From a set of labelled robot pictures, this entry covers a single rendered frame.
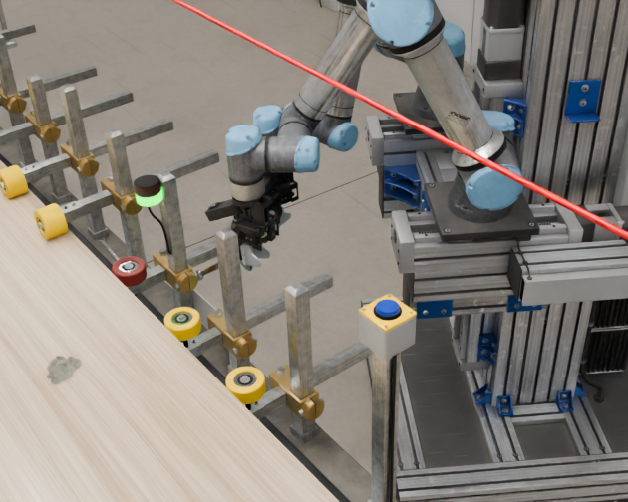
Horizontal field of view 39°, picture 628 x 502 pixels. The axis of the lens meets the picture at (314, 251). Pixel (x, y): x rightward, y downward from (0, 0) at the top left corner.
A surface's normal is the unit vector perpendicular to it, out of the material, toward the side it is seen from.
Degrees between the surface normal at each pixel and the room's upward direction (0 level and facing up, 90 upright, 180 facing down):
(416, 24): 83
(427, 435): 0
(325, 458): 0
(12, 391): 0
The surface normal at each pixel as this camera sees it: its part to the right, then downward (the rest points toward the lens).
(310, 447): -0.03, -0.81
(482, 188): 0.01, 0.68
